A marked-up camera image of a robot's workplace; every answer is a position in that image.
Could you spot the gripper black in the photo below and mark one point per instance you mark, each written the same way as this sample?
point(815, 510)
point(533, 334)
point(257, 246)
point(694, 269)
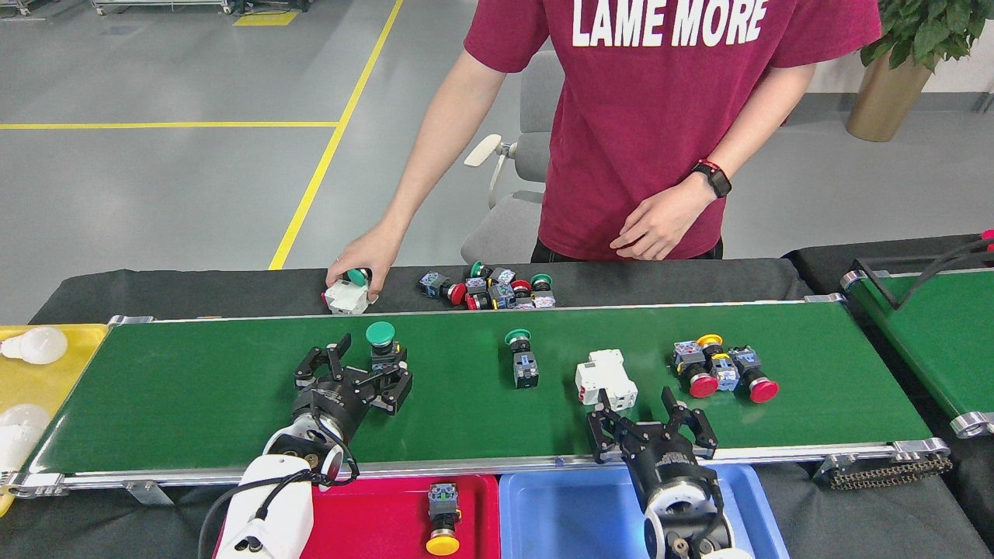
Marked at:
point(668, 462)
point(334, 405)

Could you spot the green push button switch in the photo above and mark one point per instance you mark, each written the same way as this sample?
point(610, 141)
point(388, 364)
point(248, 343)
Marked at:
point(380, 334)
point(358, 276)
point(526, 369)
point(477, 270)
point(541, 280)

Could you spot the white circuit breaker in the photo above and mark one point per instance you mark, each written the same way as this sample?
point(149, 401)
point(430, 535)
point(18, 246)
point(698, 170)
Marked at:
point(606, 376)
point(345, 299)

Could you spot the yellow push button switch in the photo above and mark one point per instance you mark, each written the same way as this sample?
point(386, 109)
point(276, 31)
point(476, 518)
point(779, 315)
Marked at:
point(726, 373)
point(443, 501)

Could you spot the person's left forearm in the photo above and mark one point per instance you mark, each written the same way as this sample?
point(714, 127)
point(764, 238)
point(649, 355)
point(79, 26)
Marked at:
point(765, 116)

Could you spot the person's right forearm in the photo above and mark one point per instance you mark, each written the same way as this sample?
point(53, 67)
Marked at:
point(435, 155)

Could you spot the long green conveyor belt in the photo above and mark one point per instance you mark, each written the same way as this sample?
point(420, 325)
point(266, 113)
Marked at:
point(466, 427)

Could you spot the blue plastic tray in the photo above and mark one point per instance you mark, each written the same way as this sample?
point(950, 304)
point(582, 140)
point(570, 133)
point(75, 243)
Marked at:
point(567, 520)

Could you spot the red plastic tray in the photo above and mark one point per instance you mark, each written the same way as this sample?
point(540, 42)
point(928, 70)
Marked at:
point(373, 520)

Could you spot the short green conveyor belt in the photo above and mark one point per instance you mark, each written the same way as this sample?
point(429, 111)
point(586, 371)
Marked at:
point(940, 341)

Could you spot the yellow plastic tray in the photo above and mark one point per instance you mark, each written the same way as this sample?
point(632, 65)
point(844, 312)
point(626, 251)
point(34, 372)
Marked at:
point(43, 384)

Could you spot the person's right hand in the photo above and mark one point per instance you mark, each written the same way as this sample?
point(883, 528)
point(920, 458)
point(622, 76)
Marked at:
point(369, 252)

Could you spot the person's left hand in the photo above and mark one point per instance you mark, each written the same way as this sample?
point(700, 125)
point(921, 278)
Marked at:
point(664, 225)

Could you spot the grey office chair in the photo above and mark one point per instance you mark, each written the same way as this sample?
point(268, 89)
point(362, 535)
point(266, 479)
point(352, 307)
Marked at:
point(505, 225)

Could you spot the black smartwatch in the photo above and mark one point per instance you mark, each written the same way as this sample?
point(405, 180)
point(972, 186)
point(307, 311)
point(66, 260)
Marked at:
point(716, 181)

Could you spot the person in red shirt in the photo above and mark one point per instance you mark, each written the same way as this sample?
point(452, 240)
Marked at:
point(644, 132)

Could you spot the white light bulb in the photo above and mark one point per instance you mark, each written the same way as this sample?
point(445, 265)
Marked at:
point(19, 439)
point(43, 345)

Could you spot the potted green plant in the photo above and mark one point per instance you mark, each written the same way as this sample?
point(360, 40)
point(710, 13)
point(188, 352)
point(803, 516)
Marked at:
point(885, 93)

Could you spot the metal cart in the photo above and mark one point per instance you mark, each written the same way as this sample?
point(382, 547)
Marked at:
point(155, 5)
point(15, 6)

